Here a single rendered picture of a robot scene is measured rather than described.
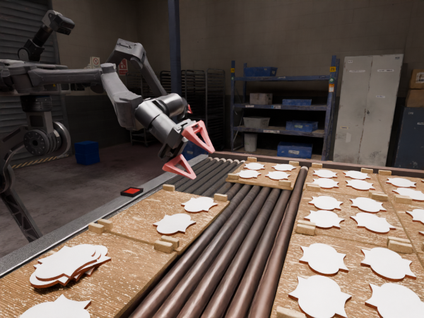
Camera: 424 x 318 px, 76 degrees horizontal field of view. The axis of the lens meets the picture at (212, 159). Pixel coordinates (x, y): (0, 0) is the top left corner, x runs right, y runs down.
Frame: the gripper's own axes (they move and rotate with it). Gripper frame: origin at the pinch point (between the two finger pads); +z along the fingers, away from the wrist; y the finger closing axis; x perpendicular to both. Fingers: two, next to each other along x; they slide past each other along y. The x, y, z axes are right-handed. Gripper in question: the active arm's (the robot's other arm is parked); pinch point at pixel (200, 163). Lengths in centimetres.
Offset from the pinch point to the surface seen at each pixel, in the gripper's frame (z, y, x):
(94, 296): 2.7, 31.7, 24.1
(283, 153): 26, 205, -424
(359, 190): 52, 15, -82
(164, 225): 0.0, 39.6, -8.8
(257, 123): -49, 197, -433
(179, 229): 4.9, 35.9, -9.4
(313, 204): 37, 21, -54
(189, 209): 1.7, 41.4, -23.4
